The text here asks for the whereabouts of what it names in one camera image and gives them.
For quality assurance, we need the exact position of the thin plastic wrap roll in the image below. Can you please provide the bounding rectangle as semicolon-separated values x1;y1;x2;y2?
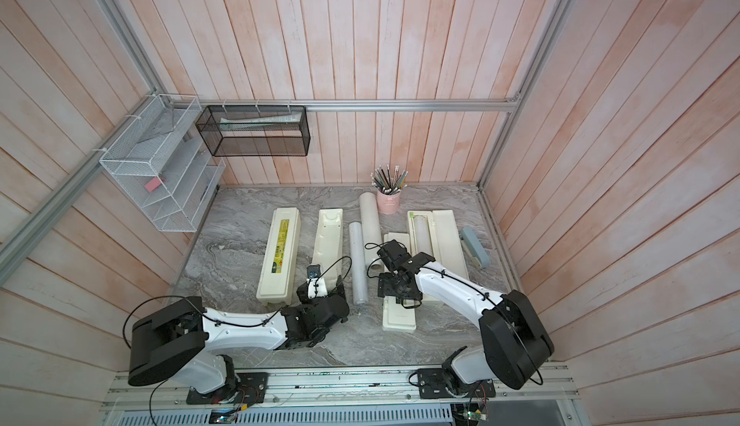
349;222;368;306

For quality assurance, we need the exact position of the cream dispenser lid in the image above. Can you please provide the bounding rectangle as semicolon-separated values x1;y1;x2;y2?
383;296;416;333
433;210;469;280

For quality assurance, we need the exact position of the cream dispenser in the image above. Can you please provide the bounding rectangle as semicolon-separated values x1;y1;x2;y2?
256;207;301;306
310;208;344;291

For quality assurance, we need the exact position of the thick plastic wrap roll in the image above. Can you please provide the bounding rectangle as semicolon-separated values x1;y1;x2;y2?
360;192;383;267

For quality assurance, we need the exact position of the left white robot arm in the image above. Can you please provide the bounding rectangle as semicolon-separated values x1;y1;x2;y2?
128;279;350;395

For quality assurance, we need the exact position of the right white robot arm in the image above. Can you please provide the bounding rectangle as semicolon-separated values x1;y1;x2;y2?
378;240;554;396

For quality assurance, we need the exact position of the blue stapler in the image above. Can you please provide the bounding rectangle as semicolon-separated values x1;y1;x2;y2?
460;227;491;269

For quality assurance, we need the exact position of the pink pencil cup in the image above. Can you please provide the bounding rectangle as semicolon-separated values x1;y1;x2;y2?
376;190;401;215

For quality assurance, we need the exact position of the bundle of pencils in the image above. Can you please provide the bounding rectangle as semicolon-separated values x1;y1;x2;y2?
371;165;408;196

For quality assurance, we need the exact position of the pink eraser block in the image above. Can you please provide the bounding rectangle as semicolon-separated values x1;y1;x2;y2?
144;177;163;193

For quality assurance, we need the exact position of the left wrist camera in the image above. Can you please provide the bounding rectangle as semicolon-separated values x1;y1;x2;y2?
306;264;328;299

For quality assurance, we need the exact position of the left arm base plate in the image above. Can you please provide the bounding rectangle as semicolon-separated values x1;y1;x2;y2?
186;372;269;406

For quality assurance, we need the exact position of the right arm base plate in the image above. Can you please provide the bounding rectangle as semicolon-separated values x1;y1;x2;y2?
408;367;496;400

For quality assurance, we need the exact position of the aluminium front rail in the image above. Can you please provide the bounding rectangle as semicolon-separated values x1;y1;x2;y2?
100;362;580;412

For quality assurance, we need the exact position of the black wire basket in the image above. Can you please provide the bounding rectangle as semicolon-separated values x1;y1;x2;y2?
196;104;311;157

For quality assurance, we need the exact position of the white wire shelf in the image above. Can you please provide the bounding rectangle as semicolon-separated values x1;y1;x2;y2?
100;94;225;232

